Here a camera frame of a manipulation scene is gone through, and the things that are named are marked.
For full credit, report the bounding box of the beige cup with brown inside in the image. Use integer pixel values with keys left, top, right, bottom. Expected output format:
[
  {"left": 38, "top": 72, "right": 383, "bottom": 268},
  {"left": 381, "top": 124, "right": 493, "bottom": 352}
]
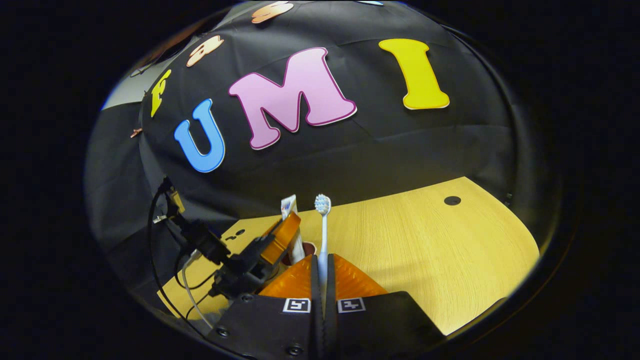
[{"left": 280, "top": 241, "right": 318, "bottom": 267}]

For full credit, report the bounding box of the white toothpaste tube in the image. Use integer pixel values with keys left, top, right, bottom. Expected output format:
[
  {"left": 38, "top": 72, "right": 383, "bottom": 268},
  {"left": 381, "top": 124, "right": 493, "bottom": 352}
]
[{"left": 280, "top": 195, "right": 307, "bottom": 265}]

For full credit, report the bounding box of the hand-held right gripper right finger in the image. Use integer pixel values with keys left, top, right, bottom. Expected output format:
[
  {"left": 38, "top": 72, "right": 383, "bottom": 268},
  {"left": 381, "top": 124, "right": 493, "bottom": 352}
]
[{"left": 325, "top": 253, "right": 446, "bottom": 360}]

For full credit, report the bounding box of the white cable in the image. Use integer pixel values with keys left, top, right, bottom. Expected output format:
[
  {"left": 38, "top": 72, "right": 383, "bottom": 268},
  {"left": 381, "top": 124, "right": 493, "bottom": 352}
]
[{"left": 181, "top": 251, "right": 215, "bottom": 328}]

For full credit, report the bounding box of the white toothbrush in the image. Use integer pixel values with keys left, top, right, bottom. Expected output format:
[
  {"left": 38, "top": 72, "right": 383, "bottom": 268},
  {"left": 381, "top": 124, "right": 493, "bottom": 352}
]
[{"left": 314, "top": 194, "right": 332, "bottom": 321}]

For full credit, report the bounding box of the black backdrop cloth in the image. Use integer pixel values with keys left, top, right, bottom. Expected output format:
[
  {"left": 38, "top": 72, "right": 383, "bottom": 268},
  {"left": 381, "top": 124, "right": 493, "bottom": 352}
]
[{"left": 84, "top": 0, "right": 561, "bottom": 301}]

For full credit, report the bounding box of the black cable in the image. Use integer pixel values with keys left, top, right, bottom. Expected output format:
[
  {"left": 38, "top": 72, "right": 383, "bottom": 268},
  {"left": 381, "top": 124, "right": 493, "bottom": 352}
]
[{"left": 147, "top": 186, "right": 201, "bottom": 326}]

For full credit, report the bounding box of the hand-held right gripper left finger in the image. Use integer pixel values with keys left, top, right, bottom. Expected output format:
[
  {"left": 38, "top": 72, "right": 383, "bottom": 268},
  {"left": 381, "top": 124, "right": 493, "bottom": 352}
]
[{"left": 207, "top": 254, "right": 323, "bottom": 360}]

